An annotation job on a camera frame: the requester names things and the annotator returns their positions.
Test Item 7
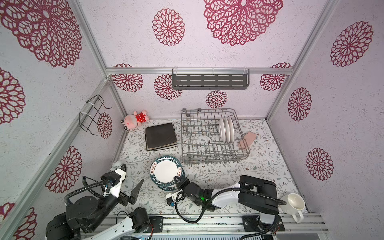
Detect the white round plate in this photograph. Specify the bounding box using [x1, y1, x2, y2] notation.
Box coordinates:
[156, 181, 178, 192]
[219, 118, 226, 142]
[150, 156, 184, 187]
[224, 117, 235, 143]

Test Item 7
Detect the black square plate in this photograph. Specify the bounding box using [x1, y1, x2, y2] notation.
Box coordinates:
[146, 143, 178, 152]
[145, 123, 178, 148]

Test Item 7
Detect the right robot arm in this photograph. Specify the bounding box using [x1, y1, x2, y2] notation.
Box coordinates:
[167, 175, 287, 233]

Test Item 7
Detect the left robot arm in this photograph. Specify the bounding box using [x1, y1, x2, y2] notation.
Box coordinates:
[45, 180, 150, 240]

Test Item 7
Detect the pink pig plush toy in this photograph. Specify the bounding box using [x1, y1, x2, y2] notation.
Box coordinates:
[121, 110, 150, 131]

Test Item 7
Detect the pink sponge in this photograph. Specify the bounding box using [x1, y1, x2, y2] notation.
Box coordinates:
[238, 132, 258, 150]

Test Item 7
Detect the white ceramic mug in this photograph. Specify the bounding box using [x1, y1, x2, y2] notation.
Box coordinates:
[280, 193, 306, 224]

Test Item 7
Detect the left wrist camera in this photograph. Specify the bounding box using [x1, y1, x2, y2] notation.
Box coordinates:
[101, 168, 126, 199]

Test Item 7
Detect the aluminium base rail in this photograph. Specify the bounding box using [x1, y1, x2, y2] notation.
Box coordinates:
[76, 212, 331, 238]

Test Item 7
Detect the grey wire dish rack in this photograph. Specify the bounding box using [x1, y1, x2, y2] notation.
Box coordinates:
[181, 108, 250, 165]

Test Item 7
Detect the black wire wall basket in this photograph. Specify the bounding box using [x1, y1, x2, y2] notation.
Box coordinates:
[78, 95, 111, 136]

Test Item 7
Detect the grey wall shelf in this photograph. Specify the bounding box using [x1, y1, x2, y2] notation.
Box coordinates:
[171, 69, 250, 90]

